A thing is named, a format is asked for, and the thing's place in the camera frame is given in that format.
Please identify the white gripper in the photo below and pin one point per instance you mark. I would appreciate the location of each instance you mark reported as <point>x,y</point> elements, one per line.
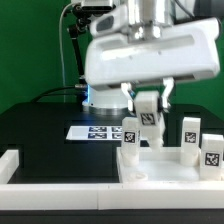
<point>185,52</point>

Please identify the white square tabletop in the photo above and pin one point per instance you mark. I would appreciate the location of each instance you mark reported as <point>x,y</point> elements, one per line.
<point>161,165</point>

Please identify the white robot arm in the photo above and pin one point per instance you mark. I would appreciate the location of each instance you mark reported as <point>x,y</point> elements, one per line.
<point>146,21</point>

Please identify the white marker sheet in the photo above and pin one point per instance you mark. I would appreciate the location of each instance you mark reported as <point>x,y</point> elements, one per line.
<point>95,133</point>

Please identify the white front fence bar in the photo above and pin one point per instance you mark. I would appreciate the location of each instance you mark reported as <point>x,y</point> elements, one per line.
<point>152,195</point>

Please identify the white fence bar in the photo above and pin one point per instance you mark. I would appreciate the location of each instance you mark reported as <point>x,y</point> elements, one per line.
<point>9,162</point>
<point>152,195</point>

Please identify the white left fence bar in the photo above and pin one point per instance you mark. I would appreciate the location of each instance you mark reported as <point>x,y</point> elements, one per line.
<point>9,162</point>

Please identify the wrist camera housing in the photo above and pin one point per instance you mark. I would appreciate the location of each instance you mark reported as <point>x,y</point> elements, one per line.
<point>110,22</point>

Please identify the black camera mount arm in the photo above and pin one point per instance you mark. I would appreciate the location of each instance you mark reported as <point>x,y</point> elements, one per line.
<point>78,46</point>

